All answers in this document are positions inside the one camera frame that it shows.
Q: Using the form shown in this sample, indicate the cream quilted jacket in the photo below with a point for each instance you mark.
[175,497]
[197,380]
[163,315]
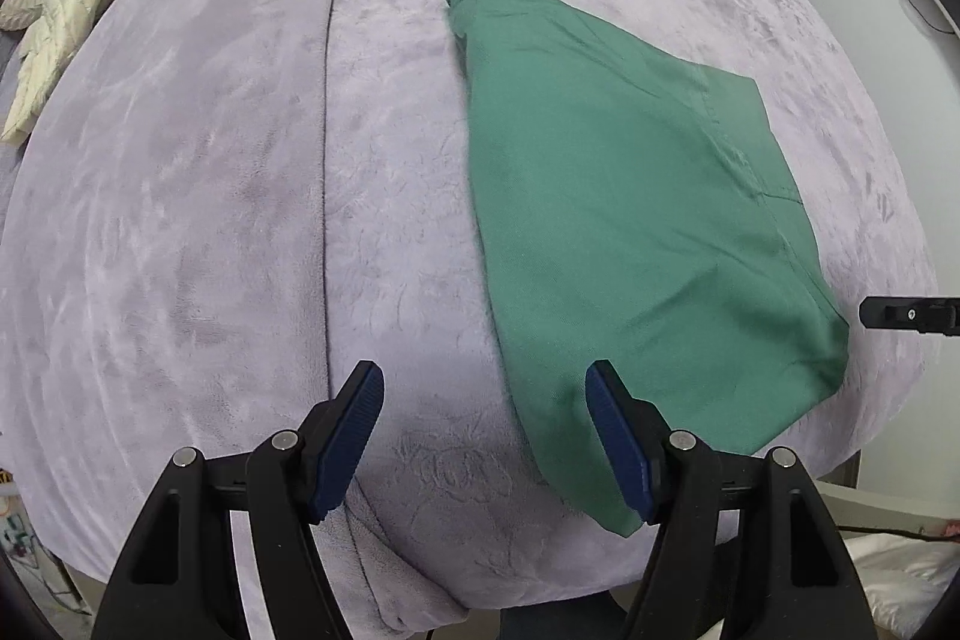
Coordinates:
[67,10]

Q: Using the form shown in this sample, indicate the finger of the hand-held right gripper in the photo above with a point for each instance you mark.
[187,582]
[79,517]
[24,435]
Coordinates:
[911,314]

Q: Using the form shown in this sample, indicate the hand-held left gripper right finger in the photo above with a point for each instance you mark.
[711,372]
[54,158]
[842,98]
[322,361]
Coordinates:
[622,441]

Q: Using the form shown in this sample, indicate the white bedding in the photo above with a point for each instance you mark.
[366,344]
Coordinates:
[892,580]

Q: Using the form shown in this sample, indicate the green button shirt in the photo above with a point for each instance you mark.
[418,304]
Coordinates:
[637,197]

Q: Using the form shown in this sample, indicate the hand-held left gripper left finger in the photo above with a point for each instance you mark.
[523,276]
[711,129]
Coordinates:
[345,441]

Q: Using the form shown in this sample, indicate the purple plush blanket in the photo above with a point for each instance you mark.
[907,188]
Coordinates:
[187,235]

